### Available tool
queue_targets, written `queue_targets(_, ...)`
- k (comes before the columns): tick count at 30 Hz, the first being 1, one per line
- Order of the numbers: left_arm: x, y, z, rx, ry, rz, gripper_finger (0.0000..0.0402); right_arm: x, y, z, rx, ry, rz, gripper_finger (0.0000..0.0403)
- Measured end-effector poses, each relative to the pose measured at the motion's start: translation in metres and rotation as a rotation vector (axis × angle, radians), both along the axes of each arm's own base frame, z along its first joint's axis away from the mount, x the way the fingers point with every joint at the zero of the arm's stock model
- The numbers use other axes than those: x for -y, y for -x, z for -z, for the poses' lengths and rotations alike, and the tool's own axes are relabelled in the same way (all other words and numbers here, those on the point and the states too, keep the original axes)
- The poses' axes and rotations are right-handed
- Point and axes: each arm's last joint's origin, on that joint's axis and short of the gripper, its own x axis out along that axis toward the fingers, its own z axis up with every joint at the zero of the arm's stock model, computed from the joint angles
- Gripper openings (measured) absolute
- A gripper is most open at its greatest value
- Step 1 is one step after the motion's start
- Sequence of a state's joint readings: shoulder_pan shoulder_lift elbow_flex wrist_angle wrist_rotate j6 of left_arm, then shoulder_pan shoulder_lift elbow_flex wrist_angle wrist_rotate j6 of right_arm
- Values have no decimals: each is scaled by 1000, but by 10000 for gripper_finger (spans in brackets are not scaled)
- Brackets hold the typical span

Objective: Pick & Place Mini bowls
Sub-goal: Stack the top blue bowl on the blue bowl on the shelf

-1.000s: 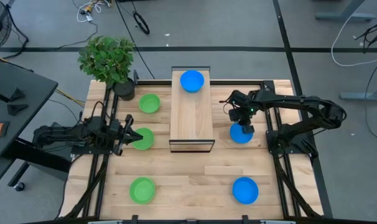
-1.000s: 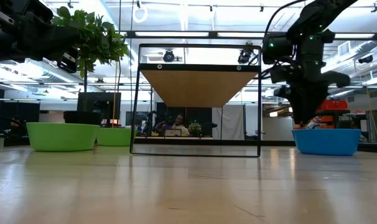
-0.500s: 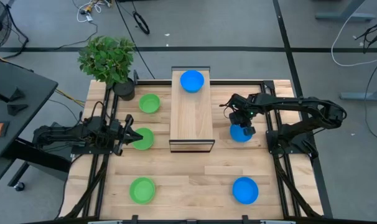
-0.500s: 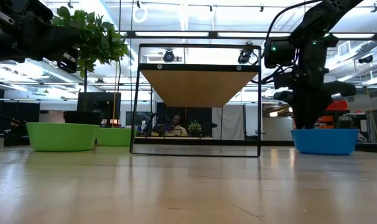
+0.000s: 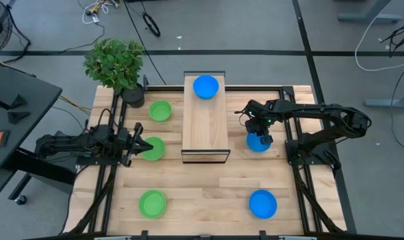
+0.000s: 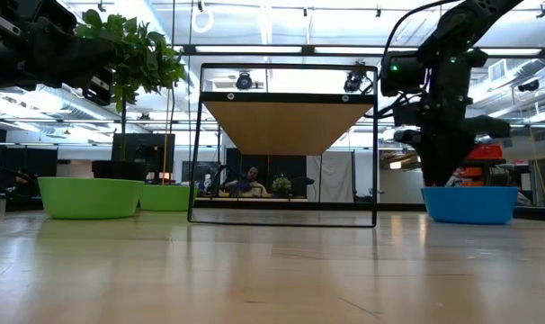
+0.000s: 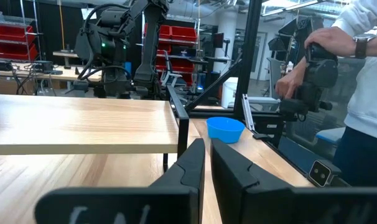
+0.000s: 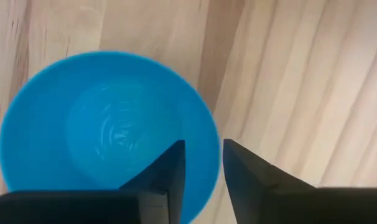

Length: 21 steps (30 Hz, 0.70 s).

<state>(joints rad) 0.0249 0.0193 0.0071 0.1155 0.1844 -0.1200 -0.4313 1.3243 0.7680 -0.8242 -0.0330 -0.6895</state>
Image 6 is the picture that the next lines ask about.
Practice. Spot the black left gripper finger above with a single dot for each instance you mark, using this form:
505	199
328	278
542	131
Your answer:
98	86

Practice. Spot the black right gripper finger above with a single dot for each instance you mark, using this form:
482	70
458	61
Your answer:
461	153
430	157

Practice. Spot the blue plastic mini bowl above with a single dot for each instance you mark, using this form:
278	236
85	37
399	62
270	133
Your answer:
470	204

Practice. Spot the green plastic mini bowl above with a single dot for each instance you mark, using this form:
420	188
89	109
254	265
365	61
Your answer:
167	198
90	198

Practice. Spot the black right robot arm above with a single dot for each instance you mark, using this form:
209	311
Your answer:
475	18

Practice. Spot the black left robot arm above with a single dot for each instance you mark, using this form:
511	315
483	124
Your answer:
29	13

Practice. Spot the shelf with red bins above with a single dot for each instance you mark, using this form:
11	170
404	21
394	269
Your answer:
486	153

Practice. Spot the white air vent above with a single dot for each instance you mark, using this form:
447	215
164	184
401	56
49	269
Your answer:
497	70

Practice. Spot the green plant in black pot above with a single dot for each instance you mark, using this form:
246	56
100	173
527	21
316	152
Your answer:
142	58

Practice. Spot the white sheet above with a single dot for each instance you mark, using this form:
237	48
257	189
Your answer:
333	177

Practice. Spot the person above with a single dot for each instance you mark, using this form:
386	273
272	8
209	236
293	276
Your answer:
26	184
250	180

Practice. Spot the black partition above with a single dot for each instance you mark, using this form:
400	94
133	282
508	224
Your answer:
281	164

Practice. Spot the small potted plant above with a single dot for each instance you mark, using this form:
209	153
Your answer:
282	184

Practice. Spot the black overhead light beam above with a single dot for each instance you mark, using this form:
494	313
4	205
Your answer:
308	50

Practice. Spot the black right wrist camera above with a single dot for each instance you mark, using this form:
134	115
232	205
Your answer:
403	74

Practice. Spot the black ceiling camera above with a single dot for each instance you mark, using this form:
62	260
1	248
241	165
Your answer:
529	85

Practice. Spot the round black overhead camera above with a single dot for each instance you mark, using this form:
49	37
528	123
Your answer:
244	81

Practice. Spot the black aluminium table frame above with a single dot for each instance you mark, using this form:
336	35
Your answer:
277	204

